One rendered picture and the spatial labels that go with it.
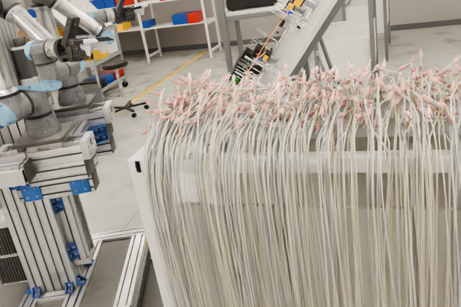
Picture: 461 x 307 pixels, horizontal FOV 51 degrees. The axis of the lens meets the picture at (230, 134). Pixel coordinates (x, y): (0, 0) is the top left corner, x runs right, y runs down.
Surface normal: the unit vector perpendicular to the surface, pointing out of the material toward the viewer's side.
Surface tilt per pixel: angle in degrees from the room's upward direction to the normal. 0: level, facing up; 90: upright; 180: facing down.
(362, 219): 90
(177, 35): 90
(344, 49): 90
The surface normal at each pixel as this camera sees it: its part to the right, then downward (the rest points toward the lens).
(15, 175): 0.04, 0.35
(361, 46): -0.28, 0.38
